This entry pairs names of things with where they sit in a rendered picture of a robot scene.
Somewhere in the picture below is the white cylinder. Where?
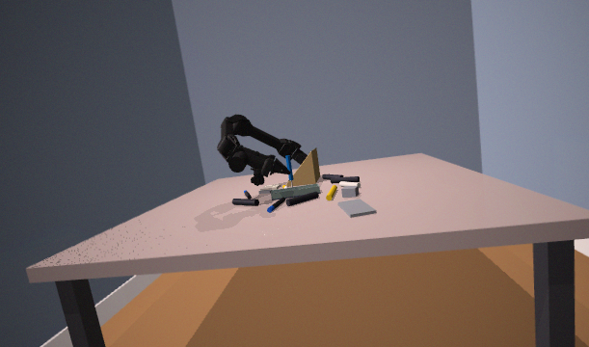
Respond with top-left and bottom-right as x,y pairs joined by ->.
339,181 -> 361,188

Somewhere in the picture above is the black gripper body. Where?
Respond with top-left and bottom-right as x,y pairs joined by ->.
248,151 -> 276,177

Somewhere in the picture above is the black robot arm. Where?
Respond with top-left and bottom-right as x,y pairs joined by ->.
217,115 -> 308,186

